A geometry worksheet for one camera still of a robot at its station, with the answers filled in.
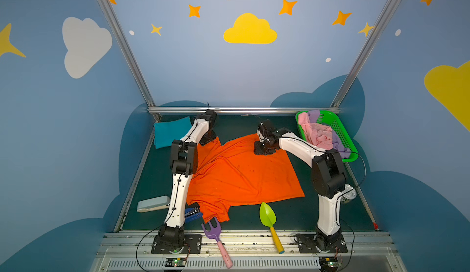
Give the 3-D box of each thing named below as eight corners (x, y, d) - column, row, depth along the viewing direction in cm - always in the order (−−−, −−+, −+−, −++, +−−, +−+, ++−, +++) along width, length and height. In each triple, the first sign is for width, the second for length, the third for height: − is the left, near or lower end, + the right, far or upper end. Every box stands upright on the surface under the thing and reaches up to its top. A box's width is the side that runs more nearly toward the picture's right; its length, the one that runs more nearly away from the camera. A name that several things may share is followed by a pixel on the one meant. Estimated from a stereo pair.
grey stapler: (139, 213, 83) (134, 209, 79) (140, 204, 85) (135, 200, 81) (169, 207, 85) (166, 203, 80) (170, 199, 87) (166, 195, 83)
